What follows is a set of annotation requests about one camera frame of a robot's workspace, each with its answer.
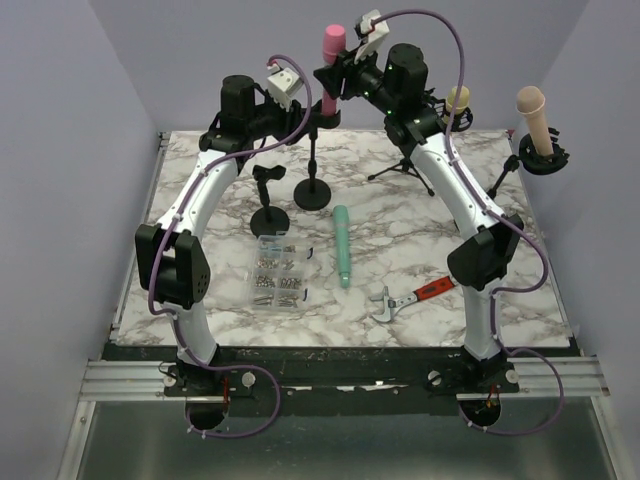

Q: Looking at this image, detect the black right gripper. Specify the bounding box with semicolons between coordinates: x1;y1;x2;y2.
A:
312;42;396;117

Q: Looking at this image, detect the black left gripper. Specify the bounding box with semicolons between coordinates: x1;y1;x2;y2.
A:
246;90;311;146

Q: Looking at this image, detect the pink toy microphone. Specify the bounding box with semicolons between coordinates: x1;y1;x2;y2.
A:
320;24;348;117

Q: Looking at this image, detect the black round-base stand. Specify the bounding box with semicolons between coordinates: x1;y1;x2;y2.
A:
293;103;341;211
250;165;290;238

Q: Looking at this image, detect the black tripod shock-mount stand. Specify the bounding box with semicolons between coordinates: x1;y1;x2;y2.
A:
367;89;474;197

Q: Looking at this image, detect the mint green toy microphone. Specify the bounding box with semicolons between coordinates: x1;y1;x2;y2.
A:
332;205;351;289

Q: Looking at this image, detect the yellow toy microphone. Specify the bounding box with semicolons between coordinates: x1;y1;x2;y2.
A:
443;86;470;128

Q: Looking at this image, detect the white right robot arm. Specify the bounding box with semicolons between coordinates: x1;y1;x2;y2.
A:
314;43;523;392

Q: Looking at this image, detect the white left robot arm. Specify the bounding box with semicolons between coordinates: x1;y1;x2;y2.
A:
135;68;313;395

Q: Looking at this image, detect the beige toy microphone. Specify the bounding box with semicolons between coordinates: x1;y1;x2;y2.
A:
516;86;554;157

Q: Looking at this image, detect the clear plastic screw box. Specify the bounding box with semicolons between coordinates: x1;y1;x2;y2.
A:
247;234;314;312

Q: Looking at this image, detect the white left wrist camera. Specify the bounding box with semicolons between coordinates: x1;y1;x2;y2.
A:
267;63;303;111

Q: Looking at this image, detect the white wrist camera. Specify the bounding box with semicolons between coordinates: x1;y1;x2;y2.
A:
354;9;390;64
267;63;303;111

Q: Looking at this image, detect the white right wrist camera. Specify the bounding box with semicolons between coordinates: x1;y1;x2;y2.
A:
354;9;390;64

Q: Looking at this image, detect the black shock-mount stand, right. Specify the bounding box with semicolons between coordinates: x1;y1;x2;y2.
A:
487;127;570;199

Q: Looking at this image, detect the red-handled adjustable wrench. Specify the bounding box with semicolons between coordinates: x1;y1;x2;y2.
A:
370;276;455;323

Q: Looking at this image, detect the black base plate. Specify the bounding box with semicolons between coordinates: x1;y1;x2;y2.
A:
103;345;579;416

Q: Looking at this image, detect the aluminium mounting rail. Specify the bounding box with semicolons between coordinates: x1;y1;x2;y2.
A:
80;357;610;402

